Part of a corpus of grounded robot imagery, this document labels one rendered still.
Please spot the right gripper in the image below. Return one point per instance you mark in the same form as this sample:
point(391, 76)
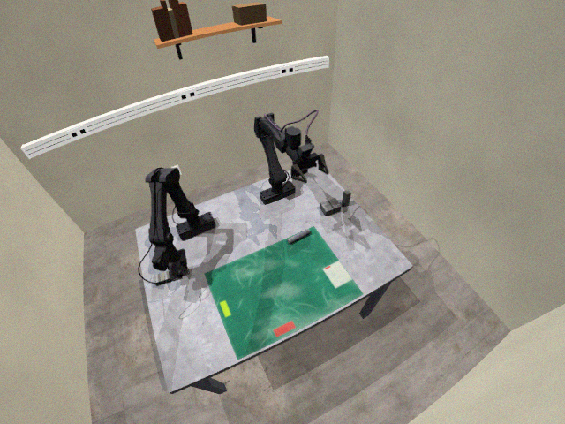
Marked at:
point(174, 263)

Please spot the grey metal cylinder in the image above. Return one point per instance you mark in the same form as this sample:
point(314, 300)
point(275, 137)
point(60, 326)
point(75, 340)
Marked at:
point(298, 236)

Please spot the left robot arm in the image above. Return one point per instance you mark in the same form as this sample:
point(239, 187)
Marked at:
point(286, 141)

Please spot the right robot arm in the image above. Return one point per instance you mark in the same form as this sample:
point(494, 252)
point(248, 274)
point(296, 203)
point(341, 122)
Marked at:
point(163, 239)

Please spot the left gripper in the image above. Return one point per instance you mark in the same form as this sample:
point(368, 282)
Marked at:
point(303, 163)

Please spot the green flat mat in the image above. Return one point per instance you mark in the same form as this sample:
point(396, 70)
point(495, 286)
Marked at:
point(276, 291)

